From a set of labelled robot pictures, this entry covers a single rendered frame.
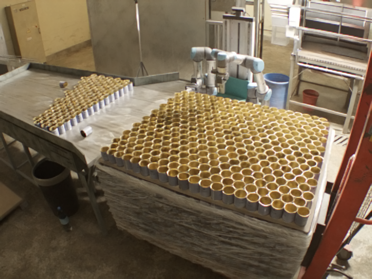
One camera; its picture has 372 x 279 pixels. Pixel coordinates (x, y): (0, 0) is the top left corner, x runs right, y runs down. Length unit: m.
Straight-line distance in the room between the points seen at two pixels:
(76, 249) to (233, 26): 2.75
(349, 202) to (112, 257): 2.07
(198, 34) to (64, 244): 3.26
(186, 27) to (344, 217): 3.50
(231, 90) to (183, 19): 1.59
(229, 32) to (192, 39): 1.35
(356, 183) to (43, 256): 2.70
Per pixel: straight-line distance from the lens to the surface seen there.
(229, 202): 1.56
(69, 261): 2.88
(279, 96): 4.59
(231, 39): 3.15
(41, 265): 2.97
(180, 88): 2.96
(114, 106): 2.73
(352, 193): 1.56
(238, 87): 3.18
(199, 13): 4.23
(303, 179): 1.70
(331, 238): 1.81
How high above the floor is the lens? 2.25
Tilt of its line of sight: 33 degrees down
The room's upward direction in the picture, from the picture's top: 2 degrees counter-clockwise
